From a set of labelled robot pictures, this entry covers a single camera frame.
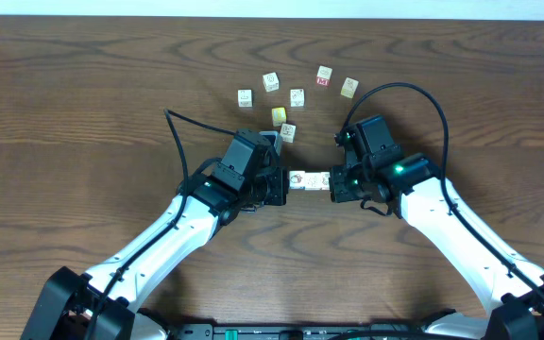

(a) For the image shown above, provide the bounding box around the white block upper left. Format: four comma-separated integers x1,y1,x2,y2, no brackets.
263,72,280,92

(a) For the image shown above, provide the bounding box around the white block centre top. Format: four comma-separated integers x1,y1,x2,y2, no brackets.
290,89,305,107

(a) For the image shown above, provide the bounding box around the yellow sided block far right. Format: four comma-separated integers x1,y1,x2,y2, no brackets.
340,77,359,98

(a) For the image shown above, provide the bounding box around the red M letter block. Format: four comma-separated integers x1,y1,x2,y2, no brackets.
315,65,332,87

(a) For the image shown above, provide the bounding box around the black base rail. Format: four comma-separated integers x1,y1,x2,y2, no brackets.
167,322,423,340

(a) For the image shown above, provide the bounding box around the apple block blue side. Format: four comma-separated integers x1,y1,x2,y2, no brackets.
289,171,305,190

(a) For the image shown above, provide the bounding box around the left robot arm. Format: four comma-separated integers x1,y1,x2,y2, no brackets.
22,158,289,339

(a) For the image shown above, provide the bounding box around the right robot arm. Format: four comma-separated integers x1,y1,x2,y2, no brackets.
330,154,544,339

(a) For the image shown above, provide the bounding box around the white block blue side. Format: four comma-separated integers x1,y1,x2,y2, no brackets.
303,172,323,190

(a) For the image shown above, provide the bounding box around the white block red side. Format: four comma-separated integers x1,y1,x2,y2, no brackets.
320,172,330,190

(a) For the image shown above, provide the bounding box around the right black cable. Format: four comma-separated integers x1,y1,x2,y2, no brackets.
340,81,544,327

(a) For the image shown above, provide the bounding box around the leftmost white letter block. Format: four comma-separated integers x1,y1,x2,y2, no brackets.
237,89,253,108

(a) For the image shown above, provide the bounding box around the white block below yellow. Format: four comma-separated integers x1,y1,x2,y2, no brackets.
280,123,297,144

